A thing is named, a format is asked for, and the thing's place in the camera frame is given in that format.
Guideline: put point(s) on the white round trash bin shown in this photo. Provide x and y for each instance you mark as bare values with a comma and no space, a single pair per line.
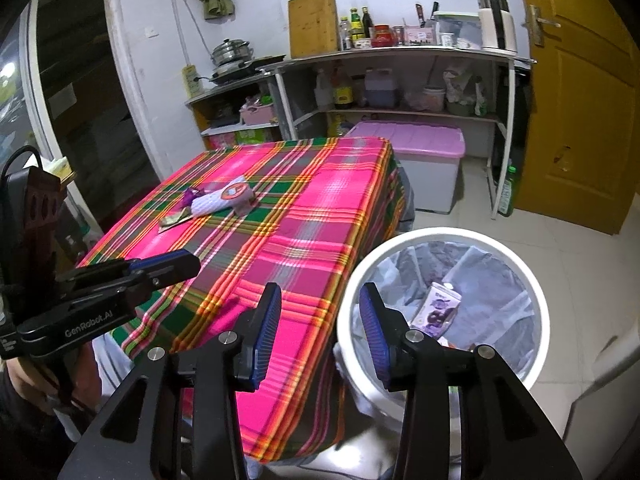
542,300

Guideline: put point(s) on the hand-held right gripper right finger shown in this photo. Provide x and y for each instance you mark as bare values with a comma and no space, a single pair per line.
375,340

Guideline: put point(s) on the pink utensil box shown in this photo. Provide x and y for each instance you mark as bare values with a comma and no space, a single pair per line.
419,35

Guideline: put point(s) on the dark sauce bottle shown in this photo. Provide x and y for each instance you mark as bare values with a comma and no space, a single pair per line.
367,22

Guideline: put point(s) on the purple candy wrapper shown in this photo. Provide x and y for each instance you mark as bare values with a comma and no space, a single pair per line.
192,197

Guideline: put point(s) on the wooden cutting board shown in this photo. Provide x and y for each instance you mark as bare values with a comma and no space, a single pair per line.
314,25

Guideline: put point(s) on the white plastic jug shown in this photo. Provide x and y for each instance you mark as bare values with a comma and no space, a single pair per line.
323,91

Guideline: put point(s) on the steel lidded pot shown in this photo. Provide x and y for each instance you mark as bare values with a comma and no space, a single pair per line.
231,52

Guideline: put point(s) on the grey storage box pink lid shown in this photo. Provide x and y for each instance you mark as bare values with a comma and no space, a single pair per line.
415,137

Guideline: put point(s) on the white metal shelf rack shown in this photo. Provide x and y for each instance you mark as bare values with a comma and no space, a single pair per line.
400,55

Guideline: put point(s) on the green label bottle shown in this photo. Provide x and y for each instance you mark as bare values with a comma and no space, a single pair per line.
356,27

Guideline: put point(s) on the white appliance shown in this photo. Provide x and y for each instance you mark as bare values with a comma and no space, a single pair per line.
605,420

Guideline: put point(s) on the small wooden shelf unit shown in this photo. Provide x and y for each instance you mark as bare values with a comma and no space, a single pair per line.
230,91

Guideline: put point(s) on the yellow power strip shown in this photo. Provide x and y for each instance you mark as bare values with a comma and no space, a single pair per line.
189,81

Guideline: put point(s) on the dark bottle yellow label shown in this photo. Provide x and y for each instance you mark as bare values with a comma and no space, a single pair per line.
343,92

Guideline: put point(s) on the gold green wrapper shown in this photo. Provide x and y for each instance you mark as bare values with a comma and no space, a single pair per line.
175,221

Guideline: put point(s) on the yellow wooden door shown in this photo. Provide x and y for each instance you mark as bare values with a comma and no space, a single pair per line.
590,110

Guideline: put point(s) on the black cooktop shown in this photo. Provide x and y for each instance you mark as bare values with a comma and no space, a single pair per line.
247,67

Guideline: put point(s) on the person's left hand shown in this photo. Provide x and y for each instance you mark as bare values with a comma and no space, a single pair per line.
20,380

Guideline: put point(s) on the pink plaid tablecloth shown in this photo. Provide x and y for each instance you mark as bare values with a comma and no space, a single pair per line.
310,210

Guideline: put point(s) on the clear plastic bin liner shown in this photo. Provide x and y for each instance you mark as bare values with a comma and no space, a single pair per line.
500,280

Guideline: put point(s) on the white carton with purple print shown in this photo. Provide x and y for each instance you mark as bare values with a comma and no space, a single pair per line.
437,310

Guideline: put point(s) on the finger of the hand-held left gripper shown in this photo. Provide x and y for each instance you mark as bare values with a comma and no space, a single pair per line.
180,267
150,262

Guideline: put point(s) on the clear container white lid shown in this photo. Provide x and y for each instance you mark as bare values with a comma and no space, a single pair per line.
457,30

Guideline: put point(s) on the purple plastic jug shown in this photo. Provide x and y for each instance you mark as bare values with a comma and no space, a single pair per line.
381,89

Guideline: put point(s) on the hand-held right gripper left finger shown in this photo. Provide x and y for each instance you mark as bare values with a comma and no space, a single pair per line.
262,340

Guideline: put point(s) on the pink tub white lid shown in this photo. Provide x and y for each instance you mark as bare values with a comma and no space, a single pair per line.
434,100

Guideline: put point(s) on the green printed box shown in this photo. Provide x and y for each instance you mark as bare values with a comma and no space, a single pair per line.
252,136

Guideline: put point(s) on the green glass bottle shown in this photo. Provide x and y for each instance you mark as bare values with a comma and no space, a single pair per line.
506,192

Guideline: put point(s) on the clear small bottle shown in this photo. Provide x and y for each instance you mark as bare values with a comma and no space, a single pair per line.
345,35

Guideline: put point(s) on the red jar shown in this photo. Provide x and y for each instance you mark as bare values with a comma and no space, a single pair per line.
381,36

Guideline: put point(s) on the white packet with orange circle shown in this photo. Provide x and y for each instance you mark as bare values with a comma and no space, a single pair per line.
220,197

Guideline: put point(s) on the white electric kettle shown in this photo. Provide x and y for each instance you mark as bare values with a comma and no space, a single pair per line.
495,27

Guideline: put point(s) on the crumpled plastic bags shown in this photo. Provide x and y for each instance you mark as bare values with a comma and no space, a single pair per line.
462,90

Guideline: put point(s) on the pink plastic basket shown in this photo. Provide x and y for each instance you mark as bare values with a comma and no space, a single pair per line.
258,114

